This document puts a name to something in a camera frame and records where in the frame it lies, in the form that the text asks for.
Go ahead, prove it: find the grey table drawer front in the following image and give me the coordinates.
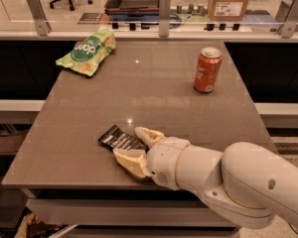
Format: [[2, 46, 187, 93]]
[[27, 199, 237, 228]]

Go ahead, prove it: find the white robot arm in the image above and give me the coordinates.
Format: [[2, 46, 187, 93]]
[[110, 127, 298, 229]]

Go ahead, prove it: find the cardboard box with label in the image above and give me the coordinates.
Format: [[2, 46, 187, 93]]
[[208, 0, 249, 21]]

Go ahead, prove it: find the green rice chip bag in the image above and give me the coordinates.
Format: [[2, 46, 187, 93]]
[[56, 29, 116, 76]]

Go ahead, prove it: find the right metal glass bracket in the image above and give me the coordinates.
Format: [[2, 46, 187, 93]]
[[277, 0, 298, 39]]

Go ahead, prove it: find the orange soda can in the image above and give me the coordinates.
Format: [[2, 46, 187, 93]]
[[194, 47, 223, 93]]

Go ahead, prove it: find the middle metal glass bracket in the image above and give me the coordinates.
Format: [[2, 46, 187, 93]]
[[159, 0, 171, 38]]

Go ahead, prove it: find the metal glass bracket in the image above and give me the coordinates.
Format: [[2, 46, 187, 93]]
[[277, 0, 298, 39], [27, 0, 51, 36], [159, 0, 171, 38]]

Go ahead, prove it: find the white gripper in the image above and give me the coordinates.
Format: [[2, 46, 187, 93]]
[[113, 127, 190, 190]]

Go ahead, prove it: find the black rxbar chocolate wrapper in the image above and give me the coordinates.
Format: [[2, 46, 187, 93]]
[[98, 125, 148, 151]]

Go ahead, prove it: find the left metal glass bracket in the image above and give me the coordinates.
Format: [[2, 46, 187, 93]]
[[27, 0, 51, 36]]

